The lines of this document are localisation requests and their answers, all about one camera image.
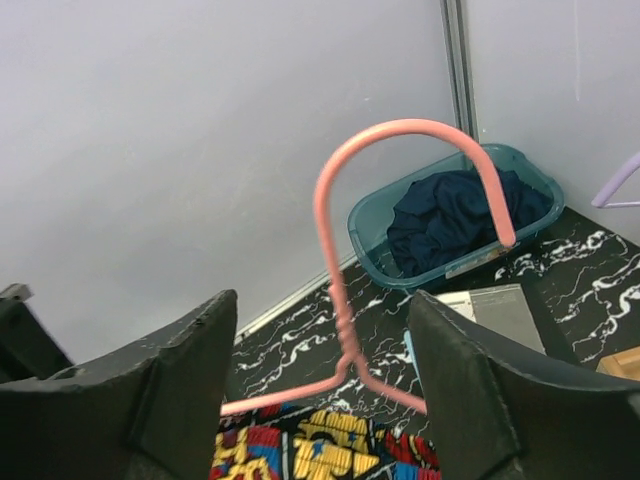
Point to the wooden clothes rack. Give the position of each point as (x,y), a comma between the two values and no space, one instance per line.
(624,364)

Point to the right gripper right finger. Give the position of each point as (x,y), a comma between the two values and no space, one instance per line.
(499,410)

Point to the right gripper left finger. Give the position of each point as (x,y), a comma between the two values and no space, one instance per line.
(148,410)

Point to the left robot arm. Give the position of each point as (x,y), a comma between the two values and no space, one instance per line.
(27,349)

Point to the navy blue mesh shorts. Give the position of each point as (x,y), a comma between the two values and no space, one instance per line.
(438,220)

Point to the grey spiral notebook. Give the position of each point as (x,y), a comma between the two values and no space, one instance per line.
(502,309)

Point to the teal plastic bin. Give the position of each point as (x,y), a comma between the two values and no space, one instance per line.
(534,200)

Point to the black marbled table mat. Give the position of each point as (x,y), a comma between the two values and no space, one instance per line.
(581,282)

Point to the colourful comic print shorts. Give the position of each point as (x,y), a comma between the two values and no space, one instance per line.
(284,441)

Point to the blue clipboard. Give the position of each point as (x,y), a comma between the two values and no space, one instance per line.
(409,345)

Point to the lavender plastic hanger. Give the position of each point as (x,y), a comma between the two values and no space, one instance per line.
(602,198)

